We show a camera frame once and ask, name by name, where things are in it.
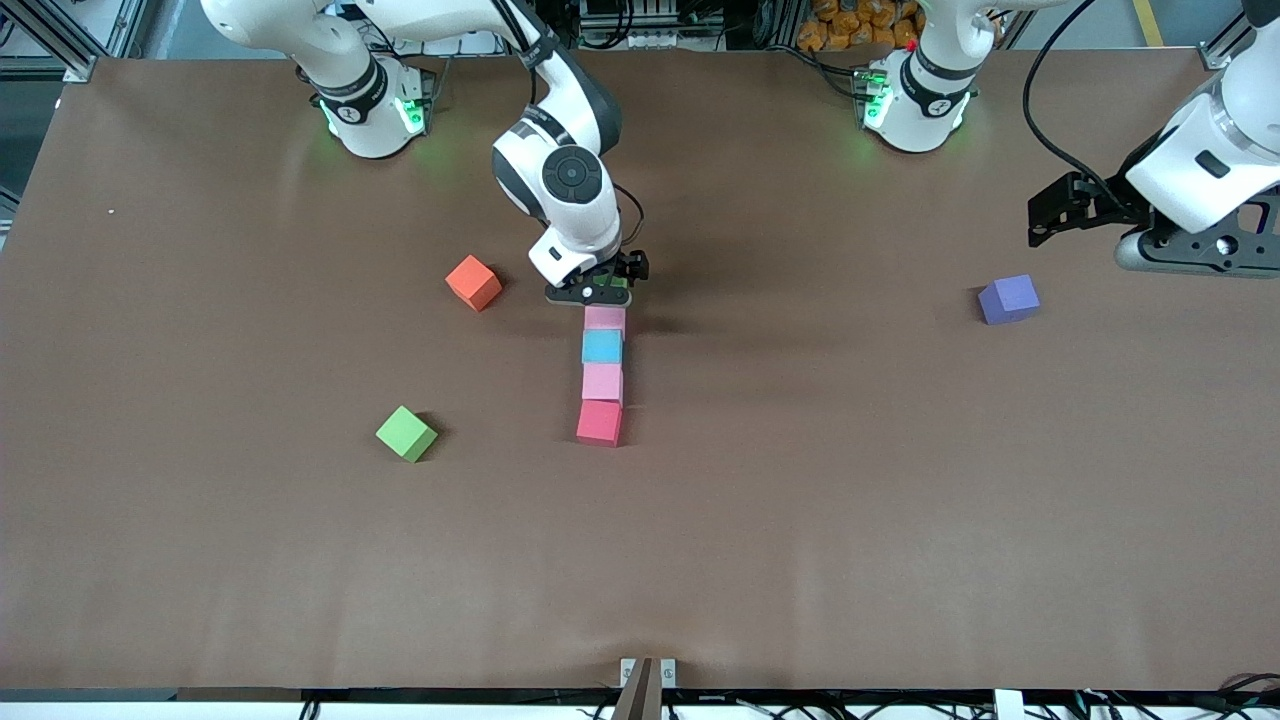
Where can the crimson foam cube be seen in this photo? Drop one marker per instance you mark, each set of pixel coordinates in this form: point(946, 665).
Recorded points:
point(598, 422)

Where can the purple foam cube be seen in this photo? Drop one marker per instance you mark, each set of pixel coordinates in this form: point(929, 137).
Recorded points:
point(1008, 300)

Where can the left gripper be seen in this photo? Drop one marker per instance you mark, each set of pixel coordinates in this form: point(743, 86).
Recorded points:
point(1112, 208)

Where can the aluminium frame beams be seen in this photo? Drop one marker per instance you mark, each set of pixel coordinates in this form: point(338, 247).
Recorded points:
point(80, 65)

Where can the small white box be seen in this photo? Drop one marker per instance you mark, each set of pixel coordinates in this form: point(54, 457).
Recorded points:
point(1008, 706)

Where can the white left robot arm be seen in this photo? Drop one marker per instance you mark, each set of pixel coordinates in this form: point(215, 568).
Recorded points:
point(920, 100)

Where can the orange foam cube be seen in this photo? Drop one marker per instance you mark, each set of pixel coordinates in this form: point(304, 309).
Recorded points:
point(472, 282)

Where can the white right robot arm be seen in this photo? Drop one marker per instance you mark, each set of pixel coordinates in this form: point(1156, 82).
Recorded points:
point(575, 215)

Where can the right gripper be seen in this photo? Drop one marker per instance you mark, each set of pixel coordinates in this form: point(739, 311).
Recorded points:
point(632, 267)

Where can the orange yellow objects pile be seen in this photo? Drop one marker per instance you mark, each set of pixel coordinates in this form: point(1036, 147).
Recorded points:
point(850, 25)

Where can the green foam cube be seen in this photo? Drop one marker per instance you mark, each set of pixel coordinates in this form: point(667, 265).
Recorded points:
point(621, 296)
point(405, 434)

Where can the metal bracket with brown post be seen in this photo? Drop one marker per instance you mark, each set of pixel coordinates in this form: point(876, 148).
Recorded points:
point(647, 690)

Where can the light pink foam cube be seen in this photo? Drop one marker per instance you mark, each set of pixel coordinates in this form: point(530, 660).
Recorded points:
point(603, 381)
point(606, 320)

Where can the blue foam cube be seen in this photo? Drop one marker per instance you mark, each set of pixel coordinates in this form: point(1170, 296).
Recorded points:
point(603, 346)

